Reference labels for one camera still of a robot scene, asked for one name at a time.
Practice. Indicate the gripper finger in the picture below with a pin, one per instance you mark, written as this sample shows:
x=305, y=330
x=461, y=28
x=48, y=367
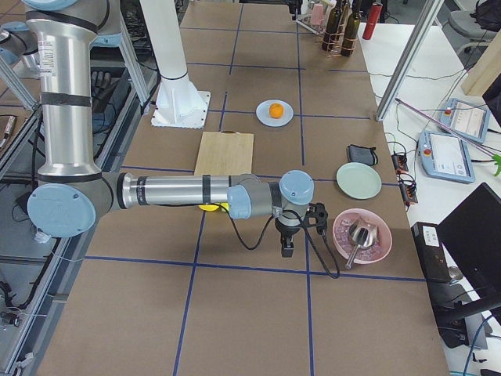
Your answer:
x=290, y=247
x=284, y=247

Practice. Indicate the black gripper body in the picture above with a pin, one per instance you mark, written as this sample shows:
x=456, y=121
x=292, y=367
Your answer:
x=285, y=232

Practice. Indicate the light blue plate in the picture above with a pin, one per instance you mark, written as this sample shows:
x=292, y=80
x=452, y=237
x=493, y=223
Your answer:
x=262, y=112

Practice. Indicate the orange fruit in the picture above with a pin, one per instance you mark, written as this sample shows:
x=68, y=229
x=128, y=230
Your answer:
x=276, y=110

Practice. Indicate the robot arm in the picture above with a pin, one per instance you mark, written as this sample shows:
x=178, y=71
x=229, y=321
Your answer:
x=73, y=193

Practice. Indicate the light green plate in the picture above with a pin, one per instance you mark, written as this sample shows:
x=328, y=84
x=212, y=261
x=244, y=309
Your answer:
x=358, y=181

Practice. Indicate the pink bowl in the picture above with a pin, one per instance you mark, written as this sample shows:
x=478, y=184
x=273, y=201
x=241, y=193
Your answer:
x=376, y=252

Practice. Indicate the metal scoop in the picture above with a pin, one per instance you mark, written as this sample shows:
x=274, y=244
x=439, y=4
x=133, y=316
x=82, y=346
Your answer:
x=362, y=235

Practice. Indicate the yellow lemon outer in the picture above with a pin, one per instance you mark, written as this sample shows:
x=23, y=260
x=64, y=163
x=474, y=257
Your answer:
x=209, y=207

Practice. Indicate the wooden cutting board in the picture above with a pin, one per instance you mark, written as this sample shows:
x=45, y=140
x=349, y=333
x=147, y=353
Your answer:
x=225, y=153

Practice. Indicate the folded grey cloth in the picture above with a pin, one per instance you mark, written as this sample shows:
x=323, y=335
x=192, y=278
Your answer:
x=362, y=154

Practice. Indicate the black power strip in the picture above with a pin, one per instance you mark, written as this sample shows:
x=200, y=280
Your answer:
x=406, y=183

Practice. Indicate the teach pendant near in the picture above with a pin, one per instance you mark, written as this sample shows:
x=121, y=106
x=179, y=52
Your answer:
x=446, y=157

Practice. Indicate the teach pendant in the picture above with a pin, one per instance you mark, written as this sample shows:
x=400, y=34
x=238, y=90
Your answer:
x=471, y=120
x=446, y=157

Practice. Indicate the black computer monitor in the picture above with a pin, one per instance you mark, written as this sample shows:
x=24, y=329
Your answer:
x=471, y=235

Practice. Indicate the dark green wine bottle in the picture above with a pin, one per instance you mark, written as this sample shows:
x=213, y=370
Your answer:
x=351, y=30

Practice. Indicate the teach pendant far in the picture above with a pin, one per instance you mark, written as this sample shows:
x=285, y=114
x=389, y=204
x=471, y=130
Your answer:
x=471, y=120

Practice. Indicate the red thermos bottle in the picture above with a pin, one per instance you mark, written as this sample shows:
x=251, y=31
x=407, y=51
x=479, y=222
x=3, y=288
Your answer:
x=372, y=19

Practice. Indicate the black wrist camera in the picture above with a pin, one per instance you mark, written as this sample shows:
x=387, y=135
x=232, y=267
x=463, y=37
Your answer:
x=316, y=217

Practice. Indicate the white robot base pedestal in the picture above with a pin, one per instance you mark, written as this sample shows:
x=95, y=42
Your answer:
x=179, y=104

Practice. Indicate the copper wire bottle rack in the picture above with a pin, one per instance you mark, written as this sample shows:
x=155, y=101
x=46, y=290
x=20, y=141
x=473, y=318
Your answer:
x=341, y=42

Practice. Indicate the aluminium frame post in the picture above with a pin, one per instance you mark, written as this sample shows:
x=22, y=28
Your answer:
x=412, y=47

